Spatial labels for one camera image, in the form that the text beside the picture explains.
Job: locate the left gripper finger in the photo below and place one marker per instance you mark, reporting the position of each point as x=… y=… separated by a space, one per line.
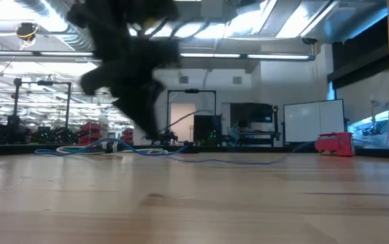
x=137 y=108
x=157 y=91

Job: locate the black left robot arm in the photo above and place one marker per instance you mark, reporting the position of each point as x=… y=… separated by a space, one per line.
x=113 y=10

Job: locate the red tool cart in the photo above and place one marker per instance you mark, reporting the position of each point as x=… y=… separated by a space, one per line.
x=127 y=136
x=91 y=133

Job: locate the yellow hanging tag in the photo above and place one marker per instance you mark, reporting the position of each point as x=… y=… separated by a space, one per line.
x=180 y=72

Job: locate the pale door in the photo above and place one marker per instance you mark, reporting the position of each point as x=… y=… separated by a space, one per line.
x=182 y=115

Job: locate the black upright panel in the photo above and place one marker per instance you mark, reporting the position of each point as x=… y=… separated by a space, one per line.
x=208 y=128

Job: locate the black shelf cart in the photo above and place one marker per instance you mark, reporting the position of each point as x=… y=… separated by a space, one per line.
x=259 y=112

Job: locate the long ceiling light strip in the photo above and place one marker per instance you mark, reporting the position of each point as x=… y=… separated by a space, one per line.
x=276 y=56

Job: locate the red tape dispenser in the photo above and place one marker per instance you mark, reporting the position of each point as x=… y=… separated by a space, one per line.
x=337 y=144

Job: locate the grey wall vent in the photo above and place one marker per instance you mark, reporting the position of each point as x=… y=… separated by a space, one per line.
x=237 y=80
x=184 y=80

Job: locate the black gantry frame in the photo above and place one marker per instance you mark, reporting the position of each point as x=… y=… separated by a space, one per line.
x=15 y=108
x=191 y=91

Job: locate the silver ribbed air duct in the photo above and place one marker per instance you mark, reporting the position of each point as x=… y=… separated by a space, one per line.
x=65 y=34

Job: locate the whiteboard with black frame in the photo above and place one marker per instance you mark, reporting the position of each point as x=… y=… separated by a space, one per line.
x=313 y=122

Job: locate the ceiling dome camera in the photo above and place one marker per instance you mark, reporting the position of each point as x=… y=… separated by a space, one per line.
x=309 y=41

